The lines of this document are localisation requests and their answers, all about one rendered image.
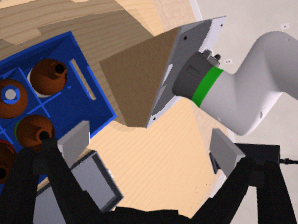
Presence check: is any brown glass bottle with red label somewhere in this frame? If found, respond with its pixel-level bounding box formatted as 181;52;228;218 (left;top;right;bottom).
0;79;28;119

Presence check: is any blue plastic bottle crate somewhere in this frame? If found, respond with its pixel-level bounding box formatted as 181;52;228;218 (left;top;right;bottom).
0;31;117;154

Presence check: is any dark brown bottle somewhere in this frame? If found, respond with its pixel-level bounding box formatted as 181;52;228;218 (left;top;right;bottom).
27;58;67;98
14;114;55;152
0;139;18;184

